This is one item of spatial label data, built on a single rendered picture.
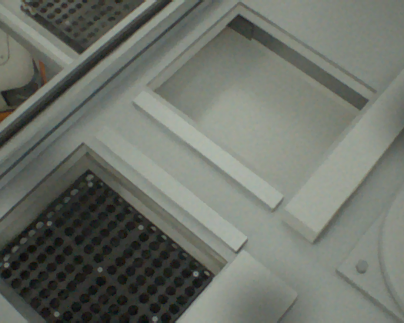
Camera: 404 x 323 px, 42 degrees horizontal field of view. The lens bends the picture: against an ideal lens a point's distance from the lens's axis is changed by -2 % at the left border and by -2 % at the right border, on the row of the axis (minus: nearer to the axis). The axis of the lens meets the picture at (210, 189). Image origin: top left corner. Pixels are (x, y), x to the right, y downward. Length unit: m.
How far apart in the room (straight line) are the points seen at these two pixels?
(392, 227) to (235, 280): 0.19
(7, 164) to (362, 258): 0.43
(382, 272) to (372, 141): 0.16
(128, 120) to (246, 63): 0.27
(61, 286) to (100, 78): 0.26
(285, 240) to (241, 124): 0.26
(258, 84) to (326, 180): 0.29
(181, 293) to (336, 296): 0.18
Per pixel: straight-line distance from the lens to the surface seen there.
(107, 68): 0.71
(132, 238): 0.69
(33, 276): 0.70
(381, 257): 0.64
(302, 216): 0.62
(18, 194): 0.69
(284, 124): 0.85
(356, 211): 0.67
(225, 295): 0.60
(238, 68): 0.90
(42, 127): 0.68
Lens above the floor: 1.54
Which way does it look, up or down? 66 degrees down
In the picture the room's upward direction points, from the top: 2 degrees clockwise
